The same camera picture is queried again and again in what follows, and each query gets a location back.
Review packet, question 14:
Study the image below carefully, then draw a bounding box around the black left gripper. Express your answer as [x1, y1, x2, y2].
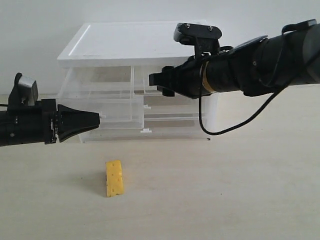
[41, 98, 100, 145]

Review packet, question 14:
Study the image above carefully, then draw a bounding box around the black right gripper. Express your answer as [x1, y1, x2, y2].
[148, 55, 201, 99]

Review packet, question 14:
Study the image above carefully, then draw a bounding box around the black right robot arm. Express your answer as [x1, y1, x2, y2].
[149, 19, 320, 99]

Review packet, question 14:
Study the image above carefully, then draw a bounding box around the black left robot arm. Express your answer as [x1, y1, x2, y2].
[0, 99, 101, 147]

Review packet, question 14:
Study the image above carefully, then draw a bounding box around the clear plastic container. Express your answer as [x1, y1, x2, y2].
[79, 117, 210, 143]
[143, 95, 199, 120]

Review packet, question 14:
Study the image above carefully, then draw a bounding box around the white plastic drawer cabinet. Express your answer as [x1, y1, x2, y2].
[57, 20, 218, 131]

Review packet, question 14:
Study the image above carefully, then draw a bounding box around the yellow cheese wedge toy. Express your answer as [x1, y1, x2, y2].
[105, 160, 125, 198]

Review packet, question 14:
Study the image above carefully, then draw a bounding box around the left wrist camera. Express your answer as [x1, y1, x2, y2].
[7, 72, 38, 110]

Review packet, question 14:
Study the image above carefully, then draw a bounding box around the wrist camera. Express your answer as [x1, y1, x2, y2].
[173, 23, 222, 58]
[7, 72, 38, 110]

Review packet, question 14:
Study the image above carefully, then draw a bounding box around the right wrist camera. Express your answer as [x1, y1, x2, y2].
[173, 23, 222, 58]

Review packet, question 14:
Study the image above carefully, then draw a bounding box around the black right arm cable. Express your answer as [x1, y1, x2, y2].
[198, 18, 320, 137]

